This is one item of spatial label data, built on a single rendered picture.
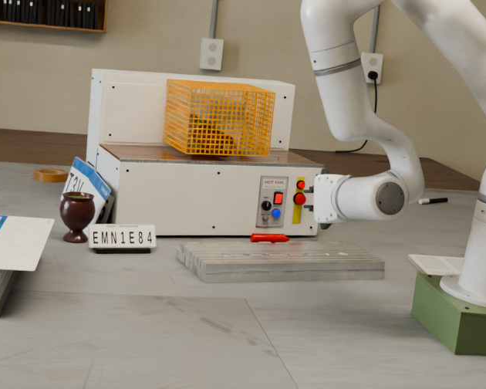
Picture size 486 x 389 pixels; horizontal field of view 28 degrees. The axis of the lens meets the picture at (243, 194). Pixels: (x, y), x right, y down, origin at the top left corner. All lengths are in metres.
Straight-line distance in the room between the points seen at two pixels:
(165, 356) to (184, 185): 0.82
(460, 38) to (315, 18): 0.26
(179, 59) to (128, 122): 1.49
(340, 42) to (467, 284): 0.53
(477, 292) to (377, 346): 0.23
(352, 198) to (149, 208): 0.69
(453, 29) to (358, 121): 0.24
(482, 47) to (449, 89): 2.53
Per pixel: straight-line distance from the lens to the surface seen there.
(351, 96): 1.79
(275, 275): 2.13
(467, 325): 1.83
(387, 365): 1.73
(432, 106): 4.33
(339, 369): 1.68
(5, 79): 4.01
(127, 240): 2.26
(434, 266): 2.41
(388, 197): 1.81
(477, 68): 1.84
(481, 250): 1.90
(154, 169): 2.37
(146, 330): 1.77
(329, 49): 1.78
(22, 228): 2.06
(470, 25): 1.82
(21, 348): 1.66
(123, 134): 2.57
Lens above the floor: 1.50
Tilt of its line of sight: 11 degrees down
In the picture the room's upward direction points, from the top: 6 degrees clockwise
